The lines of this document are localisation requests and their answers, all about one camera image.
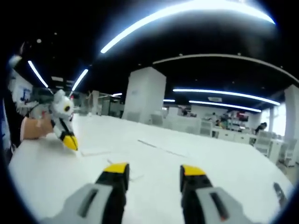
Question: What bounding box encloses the white product display shelf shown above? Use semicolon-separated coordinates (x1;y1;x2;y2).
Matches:
224;111;250;129

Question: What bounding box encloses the white mesh office chair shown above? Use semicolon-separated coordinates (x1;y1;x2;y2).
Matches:
278;139;297;168
256;130;273;156
200;120;213;137
150;113;164;126

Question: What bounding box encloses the white office desk row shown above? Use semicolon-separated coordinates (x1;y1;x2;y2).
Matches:
211;127;256;143

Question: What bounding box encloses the red wall screen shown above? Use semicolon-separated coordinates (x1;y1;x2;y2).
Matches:
236;111;249;122

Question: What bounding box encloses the black marker pen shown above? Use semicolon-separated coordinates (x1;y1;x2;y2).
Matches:
272;182;287;208

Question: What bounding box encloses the person's black printed shirt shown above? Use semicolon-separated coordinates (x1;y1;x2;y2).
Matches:
0;88;23;150

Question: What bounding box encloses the white desk partition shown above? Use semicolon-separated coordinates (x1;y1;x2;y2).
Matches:
163;115;202;135

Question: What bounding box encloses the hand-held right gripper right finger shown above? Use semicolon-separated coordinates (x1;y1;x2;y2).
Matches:
179;164;253;224

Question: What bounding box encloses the white square pillar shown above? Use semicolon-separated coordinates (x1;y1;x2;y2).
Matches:
284;84;299;140
90;90;100;115
123;67;167;124

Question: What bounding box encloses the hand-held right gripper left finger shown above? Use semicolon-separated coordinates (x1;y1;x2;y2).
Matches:
41;161;130;224

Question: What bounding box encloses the blue white wall board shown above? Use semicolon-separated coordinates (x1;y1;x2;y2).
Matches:
18;83;33;103

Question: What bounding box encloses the bright office window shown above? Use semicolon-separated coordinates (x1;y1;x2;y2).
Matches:
272;104;286;138

